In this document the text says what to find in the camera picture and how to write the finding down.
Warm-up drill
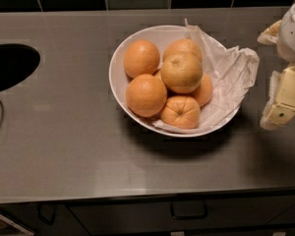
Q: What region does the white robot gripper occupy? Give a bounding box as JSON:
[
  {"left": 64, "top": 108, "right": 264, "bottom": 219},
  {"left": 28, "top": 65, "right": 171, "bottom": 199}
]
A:
[{"left": 258, "top": 3, "right": 295, "bottom": 131}]

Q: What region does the yellowish orange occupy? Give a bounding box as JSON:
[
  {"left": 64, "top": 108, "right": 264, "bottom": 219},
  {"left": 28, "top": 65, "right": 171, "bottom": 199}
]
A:
[{"left": 161, "top": 52, "right": 203, "bottom": 94}]

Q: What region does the right hidden orange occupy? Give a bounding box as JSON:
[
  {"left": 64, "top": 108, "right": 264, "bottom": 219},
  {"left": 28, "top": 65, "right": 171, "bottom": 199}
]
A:
[{"left": 191, "top": 74, "right": 213, "bottom": 107}]

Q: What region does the back orange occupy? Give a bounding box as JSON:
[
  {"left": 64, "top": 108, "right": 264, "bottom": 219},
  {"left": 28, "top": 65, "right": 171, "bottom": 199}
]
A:
[{"left": 162, "top": 38, "right": 203, "bottom": 62}]

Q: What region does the bottom front orange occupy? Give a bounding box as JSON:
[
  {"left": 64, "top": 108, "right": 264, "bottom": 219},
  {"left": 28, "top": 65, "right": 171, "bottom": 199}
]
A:
[{"left": 160, "top": 95, "right": 201, "bottom": 129}]

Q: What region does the white ceramic bowl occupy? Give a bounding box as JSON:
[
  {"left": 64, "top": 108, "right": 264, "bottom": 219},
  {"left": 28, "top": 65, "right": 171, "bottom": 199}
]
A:
[{"left": 108, "top": 25, "right": 241, "bottom": 139}]

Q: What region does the small middle orange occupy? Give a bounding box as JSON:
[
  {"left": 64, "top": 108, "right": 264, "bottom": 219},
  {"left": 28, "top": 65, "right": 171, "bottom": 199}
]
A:
[{"left": 153, "top": 69, "right": 162, "bottom": 80}]

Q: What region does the upper left orange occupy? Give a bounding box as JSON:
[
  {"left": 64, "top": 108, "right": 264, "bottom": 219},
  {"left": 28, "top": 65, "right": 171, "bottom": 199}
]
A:
[{"left": 123, "top": 39, "right": 160, "bottom": 79}]

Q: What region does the lower left orange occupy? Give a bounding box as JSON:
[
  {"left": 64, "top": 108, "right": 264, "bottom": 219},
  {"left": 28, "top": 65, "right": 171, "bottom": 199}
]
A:
[{"left": 126, "top": 74, "right": 167, "bottom": 118}]

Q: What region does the white crumpled paper liner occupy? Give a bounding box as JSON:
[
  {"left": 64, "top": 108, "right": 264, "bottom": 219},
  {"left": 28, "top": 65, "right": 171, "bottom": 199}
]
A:
[{"left": 151, "top": 22, "right": 260, "bottom": 137}]

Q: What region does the grey cabinet drawer front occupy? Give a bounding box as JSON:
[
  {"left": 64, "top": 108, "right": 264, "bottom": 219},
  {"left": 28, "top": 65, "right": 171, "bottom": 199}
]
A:
[{"left": 70, "top": 196, "right": 295, "bottom": 235}]

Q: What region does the black round object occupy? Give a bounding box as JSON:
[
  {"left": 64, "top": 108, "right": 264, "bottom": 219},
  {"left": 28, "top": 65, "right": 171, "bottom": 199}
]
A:
[{"left": 0, "top": 43, "right": 40, "bottom": 91}]

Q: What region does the black drawer handle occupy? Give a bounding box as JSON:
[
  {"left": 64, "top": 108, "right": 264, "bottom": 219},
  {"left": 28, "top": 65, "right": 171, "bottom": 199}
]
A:
[{"left": 170, "top": 202, "right": 208, "bottom": 220}]

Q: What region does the black left cabinet handle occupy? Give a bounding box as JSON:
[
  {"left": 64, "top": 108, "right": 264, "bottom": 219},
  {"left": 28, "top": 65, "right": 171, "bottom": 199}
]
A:
[{"left": 36, "top": 204, "right": 56, "bottom": 226}]

